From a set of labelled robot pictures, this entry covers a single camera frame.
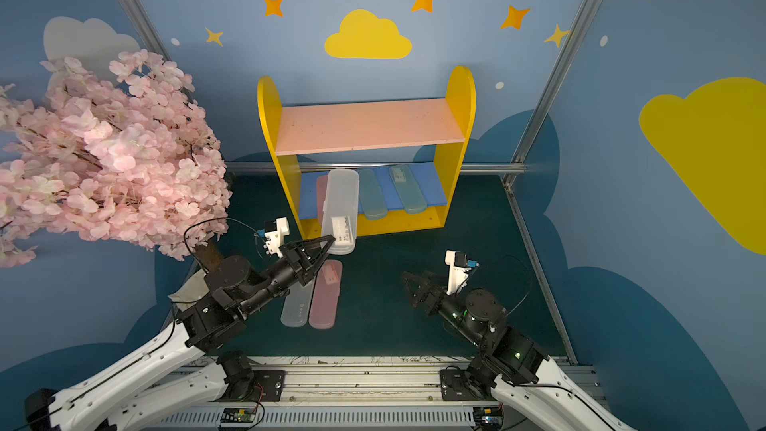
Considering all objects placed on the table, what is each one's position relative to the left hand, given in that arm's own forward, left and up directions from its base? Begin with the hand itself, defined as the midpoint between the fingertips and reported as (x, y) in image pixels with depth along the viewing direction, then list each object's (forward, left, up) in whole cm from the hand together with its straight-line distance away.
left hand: (333, 237), depth 59 cm
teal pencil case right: (+34, -18, -23) cm, 44 cm away
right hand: (-1, -18, -12) cm, 22 cm away
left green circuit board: (-28, +24, -38) cm, 53 cm away
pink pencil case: (+2, +7, -36) cm, 37 cm away
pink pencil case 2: (+35, +11, -22) cm, 43 cm away
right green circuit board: (-27, -37, -39) cm, 60 cm away
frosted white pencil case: (-1, +15, -36) cm, 39 cm away
